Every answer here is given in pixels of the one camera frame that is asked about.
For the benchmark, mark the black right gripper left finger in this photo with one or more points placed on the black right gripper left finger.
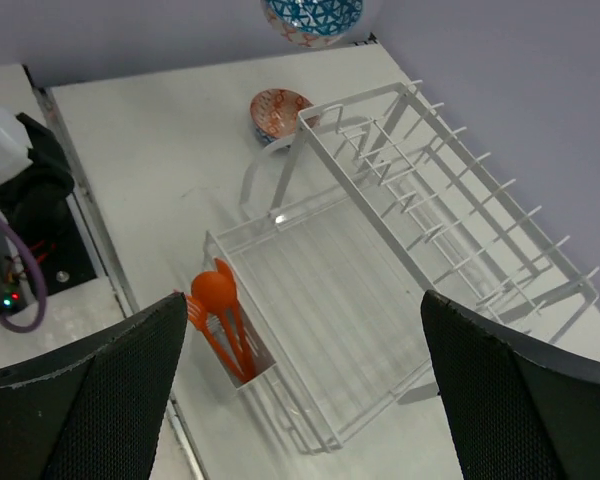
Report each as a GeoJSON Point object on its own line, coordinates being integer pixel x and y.
{"type": "Point", "coordinates": [93, 409]}

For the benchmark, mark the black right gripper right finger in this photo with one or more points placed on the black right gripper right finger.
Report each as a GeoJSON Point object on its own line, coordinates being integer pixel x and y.
{"type": "Point", "coordinates": [517, 407]}

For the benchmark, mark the blue zigzag bowl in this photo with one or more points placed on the blue zigzag bowl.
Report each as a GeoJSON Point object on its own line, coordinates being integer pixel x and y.
{"type": "Point", "coordinates": [274, 113]}

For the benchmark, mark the white bowl with red diamonds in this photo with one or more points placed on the white bowl with red diamonds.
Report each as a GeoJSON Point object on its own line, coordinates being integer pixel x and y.
{"type": "Point", "coordinates": [312, 23]}

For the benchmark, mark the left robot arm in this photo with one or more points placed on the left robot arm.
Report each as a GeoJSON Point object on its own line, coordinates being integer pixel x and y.
{"type": "Point", "coordinates": [34, 185]}

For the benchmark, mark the orange plastic utensils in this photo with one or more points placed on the orange plastic utensils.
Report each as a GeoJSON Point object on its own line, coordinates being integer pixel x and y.
{"type": "Point", "coordinates": [214, 293]}

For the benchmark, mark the metal cutlery holder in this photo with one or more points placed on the metal cutlery holder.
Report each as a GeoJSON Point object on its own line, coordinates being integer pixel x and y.
{"type": "Point", "coordinates": [262, 359]}

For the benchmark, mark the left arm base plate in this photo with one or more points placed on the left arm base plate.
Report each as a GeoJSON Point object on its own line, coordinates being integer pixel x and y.
{"type": "Point", "coordinates": [64, 260]}

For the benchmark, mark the white wire dish rack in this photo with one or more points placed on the white wire dish rack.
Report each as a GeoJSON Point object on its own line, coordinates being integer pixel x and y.
{"type": "Point", "coordinates": [347, 224]}

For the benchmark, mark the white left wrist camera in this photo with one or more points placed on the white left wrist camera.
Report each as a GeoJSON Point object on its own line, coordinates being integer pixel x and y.
{"type": "Point", "coordinates": [14, 147]}

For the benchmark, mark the aluminium table edge rail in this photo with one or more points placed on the aluminium table edge rail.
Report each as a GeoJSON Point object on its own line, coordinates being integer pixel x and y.
{"type": "Point", "coordinates": [175, 453]}

